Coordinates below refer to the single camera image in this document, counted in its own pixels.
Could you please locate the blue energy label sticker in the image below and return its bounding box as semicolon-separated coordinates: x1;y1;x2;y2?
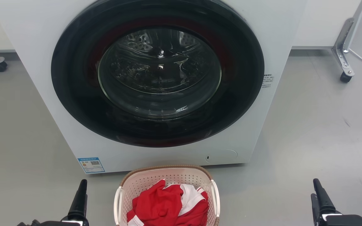
78;157;105;174

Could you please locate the black round washing machine door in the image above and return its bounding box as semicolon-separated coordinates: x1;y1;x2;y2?
51;0;265;148

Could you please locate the cream perforated laundry basket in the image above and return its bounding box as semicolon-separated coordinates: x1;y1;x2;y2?
114;165;221;226

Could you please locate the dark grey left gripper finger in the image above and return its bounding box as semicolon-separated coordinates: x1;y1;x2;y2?
67;179;89;221

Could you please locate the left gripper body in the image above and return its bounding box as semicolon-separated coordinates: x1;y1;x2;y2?
17;216;90;226

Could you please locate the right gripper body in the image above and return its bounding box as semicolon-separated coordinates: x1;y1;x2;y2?
319;211;362;226

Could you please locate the round filter cover flap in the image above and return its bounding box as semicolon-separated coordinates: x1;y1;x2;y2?
205;149;238;164

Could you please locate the red and white garment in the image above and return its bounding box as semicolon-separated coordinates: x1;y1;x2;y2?
127;180;210;226

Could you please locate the white front-load washing machine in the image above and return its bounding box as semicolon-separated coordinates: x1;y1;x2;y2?
0;0;307;174

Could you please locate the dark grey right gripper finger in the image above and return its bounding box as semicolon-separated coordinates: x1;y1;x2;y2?
310;193;322;226
313;178;336;215

